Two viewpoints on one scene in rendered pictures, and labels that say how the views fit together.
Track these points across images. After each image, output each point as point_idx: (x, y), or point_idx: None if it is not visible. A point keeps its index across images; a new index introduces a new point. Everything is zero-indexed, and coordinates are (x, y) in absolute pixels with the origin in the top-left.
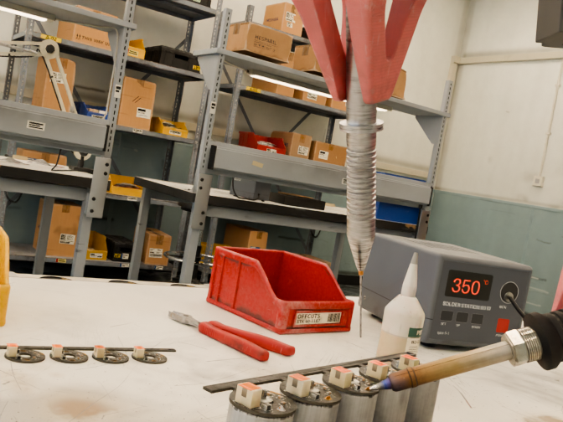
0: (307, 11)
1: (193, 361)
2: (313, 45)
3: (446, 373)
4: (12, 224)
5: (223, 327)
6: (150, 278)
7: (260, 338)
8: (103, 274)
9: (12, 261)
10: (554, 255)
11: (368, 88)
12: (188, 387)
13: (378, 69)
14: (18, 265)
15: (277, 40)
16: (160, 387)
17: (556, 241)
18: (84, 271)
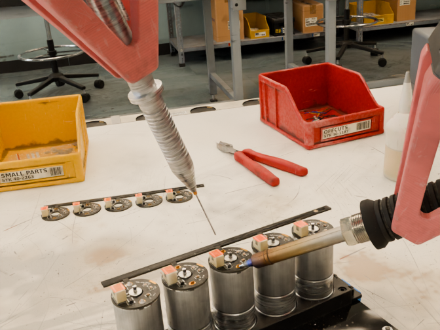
0: (54, 25)
1: (213, 194)
2: (76, 45)
3: (293, 255)
4: (190, 20)
5: (253, 154)
6: (311, 44)
7: (279, 162)
8: (270, 48)
9: (196, 51)
10: None
11: (122, 75)
12: (196, 224)
13: (122, 60)
14: (201, 53)
15: None
16: (173, 227)
17: None
18: (254, 49)
